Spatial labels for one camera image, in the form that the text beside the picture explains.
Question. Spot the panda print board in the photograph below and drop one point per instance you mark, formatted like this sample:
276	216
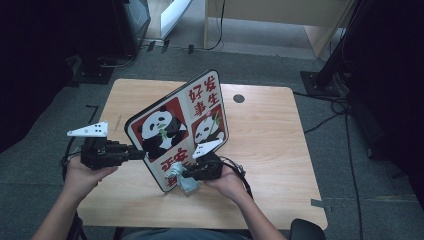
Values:
173	113

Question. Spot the dark round table grommet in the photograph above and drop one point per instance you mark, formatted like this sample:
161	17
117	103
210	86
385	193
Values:
239	98

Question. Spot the white panel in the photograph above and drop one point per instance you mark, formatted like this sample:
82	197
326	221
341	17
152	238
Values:
173	15

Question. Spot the person's left hand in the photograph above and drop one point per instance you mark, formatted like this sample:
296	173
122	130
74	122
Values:
85	180

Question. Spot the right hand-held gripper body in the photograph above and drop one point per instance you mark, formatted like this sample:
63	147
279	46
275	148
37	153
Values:
208	166

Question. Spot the black stand with base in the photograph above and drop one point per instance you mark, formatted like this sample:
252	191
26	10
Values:
325	76

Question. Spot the person's grey-blue pants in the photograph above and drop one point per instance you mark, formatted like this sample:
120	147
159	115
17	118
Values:
186	235

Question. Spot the person's right hand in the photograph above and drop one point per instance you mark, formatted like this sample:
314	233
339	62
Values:
230	183

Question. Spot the grey tape strip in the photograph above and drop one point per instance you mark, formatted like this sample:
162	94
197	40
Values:
320	204

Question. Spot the light blue cloth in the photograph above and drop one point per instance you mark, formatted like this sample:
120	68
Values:
186	181

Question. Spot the light wooden cabinet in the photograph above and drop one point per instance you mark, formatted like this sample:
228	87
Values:
266	11

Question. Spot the black floor base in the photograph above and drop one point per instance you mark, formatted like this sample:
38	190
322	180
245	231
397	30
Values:
90	71

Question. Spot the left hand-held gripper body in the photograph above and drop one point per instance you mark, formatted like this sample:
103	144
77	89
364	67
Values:
100	153

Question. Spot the dark monitor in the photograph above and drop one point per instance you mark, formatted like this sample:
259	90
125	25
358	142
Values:
133	20

